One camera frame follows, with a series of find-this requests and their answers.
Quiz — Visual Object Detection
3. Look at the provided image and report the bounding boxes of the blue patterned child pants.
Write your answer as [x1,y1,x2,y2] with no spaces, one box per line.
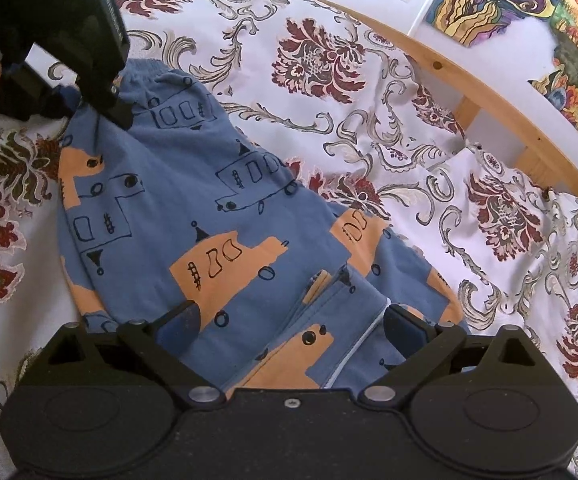
[58,60,463,392]

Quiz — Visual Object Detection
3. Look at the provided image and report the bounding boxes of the floral white bedsheet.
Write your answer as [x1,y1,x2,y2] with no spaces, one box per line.
[0,0,578,479]

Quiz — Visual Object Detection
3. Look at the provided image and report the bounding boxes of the wooden bed frame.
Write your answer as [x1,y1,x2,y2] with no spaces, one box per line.
[323,0,578,192]

